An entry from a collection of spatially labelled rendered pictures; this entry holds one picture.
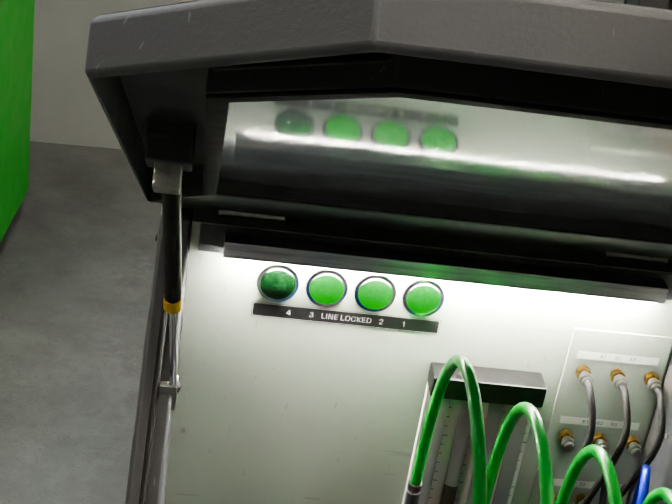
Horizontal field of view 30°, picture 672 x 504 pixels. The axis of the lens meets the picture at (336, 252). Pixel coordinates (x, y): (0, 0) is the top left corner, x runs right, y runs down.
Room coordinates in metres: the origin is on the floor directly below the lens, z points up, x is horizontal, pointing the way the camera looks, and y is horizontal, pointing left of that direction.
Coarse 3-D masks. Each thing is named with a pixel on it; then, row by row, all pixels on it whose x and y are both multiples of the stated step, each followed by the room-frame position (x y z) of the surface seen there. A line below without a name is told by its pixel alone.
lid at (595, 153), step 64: (256, 0) 0.61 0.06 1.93; (320, 0) 0.58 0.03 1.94; (384, 0) 0.56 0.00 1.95; (448, 0) 0.56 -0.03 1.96; (512, 0) 0.57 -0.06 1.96; (576, 0) 0.58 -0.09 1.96; (640, 0) 0.61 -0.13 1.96; (128, 64) 0.65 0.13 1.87; (192, 64) 0.62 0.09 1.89; (256, 64) 0.67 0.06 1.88; (320, 64) 0.65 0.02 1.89; (384, 64) 0.63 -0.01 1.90; (448, 64) 0.63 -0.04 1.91; (512, 64) 0.56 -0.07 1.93; (576, 64) 0.56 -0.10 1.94; (640, 64) 0.56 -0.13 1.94; (128, 128) 0.97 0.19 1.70; (192, 128) 0.99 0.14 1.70; (256, 128) 0.88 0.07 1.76; (320, 128) 0.85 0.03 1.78; (384, 128) 0.83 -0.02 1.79; (448, 128) 0.80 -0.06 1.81; (512, 128) 0.78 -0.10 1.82; (576, 128) 0.76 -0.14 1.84; (640, 128) 0.74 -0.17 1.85; (192, 192) 1.25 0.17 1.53; (256, 192) 1.20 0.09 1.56; (320, 192) 1.21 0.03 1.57; (384, 192) 1.18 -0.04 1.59; (448, 192) 1.13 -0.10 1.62; (512, 192) 1.09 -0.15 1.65; (576, 192) 1.05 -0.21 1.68; (640, 192) 1.01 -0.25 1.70; (640, 256) 1.42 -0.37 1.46
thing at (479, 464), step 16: (448, 368) 1.22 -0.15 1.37; (464, 368) 1.14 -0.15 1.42; (432, 400) 1.26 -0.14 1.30; (480, 400) 1.09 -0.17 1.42; (432, 416) 1.27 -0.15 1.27; (480, 416) 1.07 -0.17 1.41; (432, 432) 1.28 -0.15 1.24; (480, 432) 1.05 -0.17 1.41; (480, 448) 1.03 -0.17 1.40; (416, 464) 1.28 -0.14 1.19; (480, 464) 1.02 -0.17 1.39; (416, 480) 1.28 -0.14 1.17; (480, 480) 1.00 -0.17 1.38; (480, 496) 0.99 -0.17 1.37
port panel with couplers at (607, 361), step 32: (576, 352) 1.38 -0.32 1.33; (608, 352) 1.39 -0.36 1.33; (640, 352) 1.39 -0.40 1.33; (576, 384) 1.38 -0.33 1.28; (608, 384) 1.39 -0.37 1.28; (640, 384) 1.39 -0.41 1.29; (576, 416) 1.39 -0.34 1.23; (608, 416) 1.39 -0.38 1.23; (640, 416) 1.40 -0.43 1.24; (576, 448) 1.39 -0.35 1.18; (608, 448) 1.37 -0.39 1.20; (640, 448) 1.37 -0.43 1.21
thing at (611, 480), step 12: (576, 456) 1.20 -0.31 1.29; (588, 456) 1.17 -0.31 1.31; (600, 456) 1.13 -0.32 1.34; (576, 468) 1.20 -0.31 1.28; (612, 468) 1.11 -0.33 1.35; (564, 480) 1.21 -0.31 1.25; (576, 480) 1.21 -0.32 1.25; (612, 480) 1.09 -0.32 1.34; (564, 492) 1.21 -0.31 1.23; (612, 492) 1.08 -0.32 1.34
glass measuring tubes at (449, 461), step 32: (448, 384) 1.33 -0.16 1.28; (480, 384) 1.33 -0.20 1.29; (512, 384) 1.34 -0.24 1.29; (544, 384) 1.35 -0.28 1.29; (448, 416) 1.36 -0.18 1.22; (416, 448) 1.35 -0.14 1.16; (448, 448) 1.36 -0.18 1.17; (512, 448) 1.35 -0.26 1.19; (448, 480) 1.34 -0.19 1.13; (512, 480) 1.35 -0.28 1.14
